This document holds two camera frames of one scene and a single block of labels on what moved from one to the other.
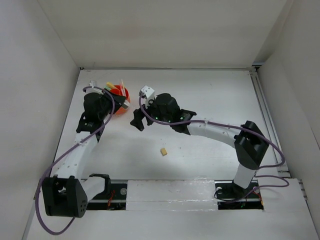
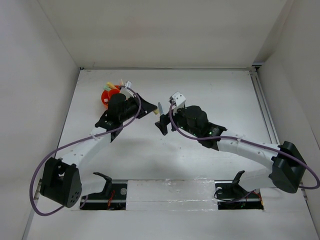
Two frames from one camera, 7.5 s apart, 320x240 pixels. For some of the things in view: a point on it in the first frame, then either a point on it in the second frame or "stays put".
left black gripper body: x=107 y=103 -> x=133 y=108
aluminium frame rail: x=260 y=91 stays put
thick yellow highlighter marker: x=110 y=85 stays put
